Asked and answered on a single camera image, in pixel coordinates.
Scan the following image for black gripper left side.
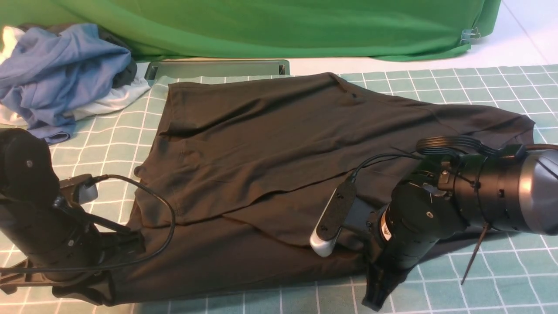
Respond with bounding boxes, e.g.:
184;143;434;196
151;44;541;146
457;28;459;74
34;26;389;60
1;205;145;295

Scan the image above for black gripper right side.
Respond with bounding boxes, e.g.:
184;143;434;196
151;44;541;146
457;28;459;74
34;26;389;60
361;181;467;312

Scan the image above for dark gray long-sleeve top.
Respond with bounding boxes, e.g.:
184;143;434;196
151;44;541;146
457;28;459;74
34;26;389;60
54;72;536;306

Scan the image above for green checkered tablecloth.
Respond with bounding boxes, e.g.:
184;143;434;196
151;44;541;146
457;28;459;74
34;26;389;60
0;65;558;314

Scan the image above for blue crumpled garment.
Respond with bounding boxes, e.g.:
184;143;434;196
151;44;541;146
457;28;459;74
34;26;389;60
0;24;132;144

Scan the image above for green backdrop cloth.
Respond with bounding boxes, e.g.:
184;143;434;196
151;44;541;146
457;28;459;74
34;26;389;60
1;0;501;62

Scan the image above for silver binder clip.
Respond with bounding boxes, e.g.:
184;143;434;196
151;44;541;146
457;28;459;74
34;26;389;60
460;27;482;44

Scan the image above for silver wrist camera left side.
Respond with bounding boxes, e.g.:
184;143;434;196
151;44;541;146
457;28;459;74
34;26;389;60
59;174;99;205

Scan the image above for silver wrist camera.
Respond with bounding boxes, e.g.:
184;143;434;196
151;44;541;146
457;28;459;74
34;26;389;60
59;174;99;205
310;179;356;258

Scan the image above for silver wrist camera right side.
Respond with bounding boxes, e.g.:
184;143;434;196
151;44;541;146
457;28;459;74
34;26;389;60
310;179;356;258

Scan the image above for black cable left side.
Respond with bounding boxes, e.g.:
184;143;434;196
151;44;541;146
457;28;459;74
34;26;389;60
0;174;176;275

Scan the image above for black cable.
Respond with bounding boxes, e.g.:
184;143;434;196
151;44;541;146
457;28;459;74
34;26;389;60
349;150;419;184
0;174;176;275

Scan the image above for black cable right side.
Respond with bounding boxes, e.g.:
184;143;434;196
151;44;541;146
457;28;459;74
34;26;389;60
349;150;419;184

